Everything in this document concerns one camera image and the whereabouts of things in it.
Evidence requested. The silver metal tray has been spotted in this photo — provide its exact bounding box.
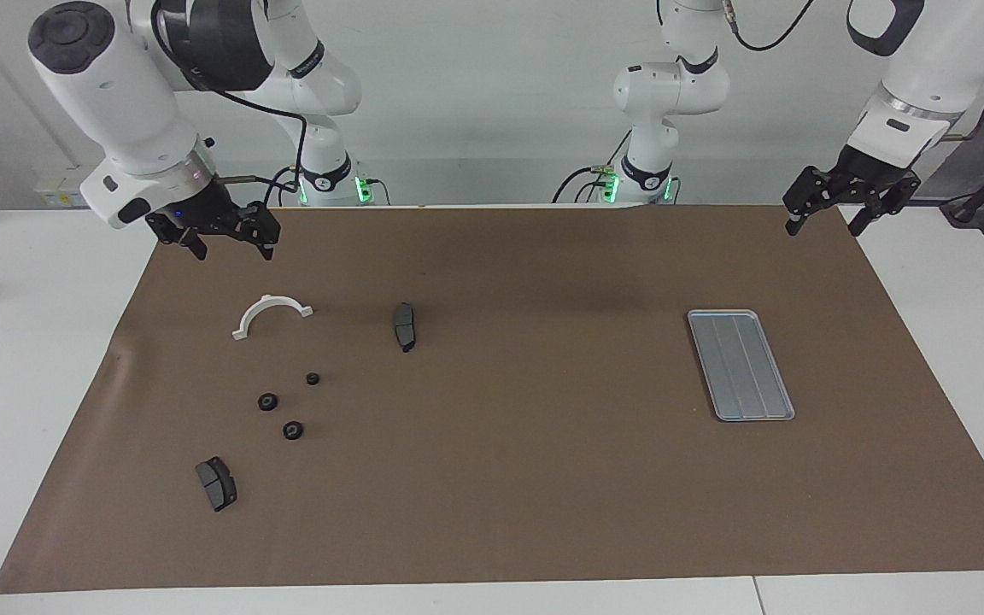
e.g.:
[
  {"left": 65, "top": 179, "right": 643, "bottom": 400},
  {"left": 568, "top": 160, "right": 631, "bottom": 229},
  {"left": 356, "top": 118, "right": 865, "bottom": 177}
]
[{"left": 687, "top": 309, "right": 797, "bottom": 423}]

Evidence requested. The black base cable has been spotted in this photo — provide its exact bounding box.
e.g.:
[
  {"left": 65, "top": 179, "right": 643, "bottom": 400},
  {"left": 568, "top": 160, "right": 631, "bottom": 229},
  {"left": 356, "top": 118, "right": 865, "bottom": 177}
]
[{"left": 553, "top": 128, "right": 623, "bottom": 204}]

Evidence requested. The brown table mat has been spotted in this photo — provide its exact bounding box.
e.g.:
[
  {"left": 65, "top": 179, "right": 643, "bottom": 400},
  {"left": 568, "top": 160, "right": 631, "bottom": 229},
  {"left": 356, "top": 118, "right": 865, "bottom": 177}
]
[{"left": 0, "top": 203, "right": 984, "bottom": 595}]

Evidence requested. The short grey brake pad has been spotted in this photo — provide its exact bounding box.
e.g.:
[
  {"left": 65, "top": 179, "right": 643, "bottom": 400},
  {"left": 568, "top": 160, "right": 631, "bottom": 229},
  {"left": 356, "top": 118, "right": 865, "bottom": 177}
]
[{"left": 195, "top": 457, "right": 238, "bottom": 513}]

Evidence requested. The white wall outlet box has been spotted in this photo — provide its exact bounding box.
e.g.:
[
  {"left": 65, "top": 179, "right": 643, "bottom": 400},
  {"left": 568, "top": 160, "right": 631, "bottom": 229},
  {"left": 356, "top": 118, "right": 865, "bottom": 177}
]
[{"left": 33, "top": 167, "right": 87, "bottom": 209}]

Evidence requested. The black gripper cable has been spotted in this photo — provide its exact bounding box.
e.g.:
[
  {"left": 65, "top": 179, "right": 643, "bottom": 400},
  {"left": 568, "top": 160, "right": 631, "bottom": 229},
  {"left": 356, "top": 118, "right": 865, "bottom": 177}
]
[
  {"left": 150, "top": 0, "right": 309, "bottom": 206},
  {"left": 723, "top": 0, "right": 984, "bottom": 142}
]

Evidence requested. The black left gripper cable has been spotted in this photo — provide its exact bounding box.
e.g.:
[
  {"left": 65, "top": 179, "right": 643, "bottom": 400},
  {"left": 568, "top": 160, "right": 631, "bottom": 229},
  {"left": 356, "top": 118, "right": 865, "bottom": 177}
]
[{"left": 723, "top": 0, "right": 984, "bottom": 142}]

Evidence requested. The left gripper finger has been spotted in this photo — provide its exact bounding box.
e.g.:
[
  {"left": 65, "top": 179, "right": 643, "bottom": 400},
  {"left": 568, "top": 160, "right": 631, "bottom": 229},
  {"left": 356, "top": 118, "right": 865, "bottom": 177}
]
[
  {"left": 782, "top": 168, "right": 843, "bottom": 237},
  {"left": 848, "top": 178, "right": 920, "bottom": 237}
]

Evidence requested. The white curved plastic bracket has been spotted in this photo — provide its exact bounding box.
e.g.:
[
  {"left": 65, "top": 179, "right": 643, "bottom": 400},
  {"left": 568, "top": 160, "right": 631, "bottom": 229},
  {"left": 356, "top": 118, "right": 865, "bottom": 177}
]
[{"left": 231, "top": 294, "right": 315, "bottom": 342}]

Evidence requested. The long grey brake pad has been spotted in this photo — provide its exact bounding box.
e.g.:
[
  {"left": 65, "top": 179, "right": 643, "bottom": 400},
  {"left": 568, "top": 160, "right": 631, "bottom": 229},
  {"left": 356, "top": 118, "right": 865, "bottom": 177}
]
[{"left": 393, "top": 302, "right": 419, "bottom": 353}]

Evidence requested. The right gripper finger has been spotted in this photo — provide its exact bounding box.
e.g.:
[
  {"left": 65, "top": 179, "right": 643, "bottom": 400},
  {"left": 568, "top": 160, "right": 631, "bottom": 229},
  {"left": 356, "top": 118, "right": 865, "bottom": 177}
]
[
  {"left": 236, "top": 205, "right": 279, "bottom": 261},
  {"left": 147, "top": 214, "right": 208, "bottom": 261}
]

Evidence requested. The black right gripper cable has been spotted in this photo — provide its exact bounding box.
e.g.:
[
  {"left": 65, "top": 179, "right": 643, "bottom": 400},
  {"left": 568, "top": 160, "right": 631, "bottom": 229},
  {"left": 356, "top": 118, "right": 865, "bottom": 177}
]
[{"left": 150, "top": 0, "right": 309, "bottom": 206}]

